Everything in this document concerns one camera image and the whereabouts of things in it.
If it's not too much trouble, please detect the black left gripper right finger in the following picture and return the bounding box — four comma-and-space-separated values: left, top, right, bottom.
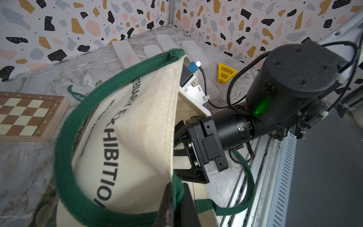
180, 183, 201, 227

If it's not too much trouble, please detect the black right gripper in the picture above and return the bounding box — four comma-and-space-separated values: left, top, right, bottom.
174, 107, 254, 184

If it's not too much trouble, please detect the yellow triangular plastic piece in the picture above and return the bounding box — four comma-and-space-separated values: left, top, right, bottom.
217, 63, 238, 85

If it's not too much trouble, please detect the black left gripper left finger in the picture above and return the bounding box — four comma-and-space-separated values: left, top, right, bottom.
153, 183, 174, 227

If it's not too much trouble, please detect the cream canvas tote bag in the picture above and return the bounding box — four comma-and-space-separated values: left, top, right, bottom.
54, 49, 256, 227

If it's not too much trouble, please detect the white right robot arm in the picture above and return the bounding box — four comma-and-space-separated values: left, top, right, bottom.
174, 10, 363, 183

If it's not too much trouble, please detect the aluminium corner post right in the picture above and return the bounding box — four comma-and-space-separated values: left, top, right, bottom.
167, 0, 175, 25

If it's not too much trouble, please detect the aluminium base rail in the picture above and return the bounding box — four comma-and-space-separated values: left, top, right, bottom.
218, 99, 363, 227

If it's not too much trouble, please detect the wooden chess board box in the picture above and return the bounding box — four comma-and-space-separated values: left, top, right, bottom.
1, 91, 69, 142

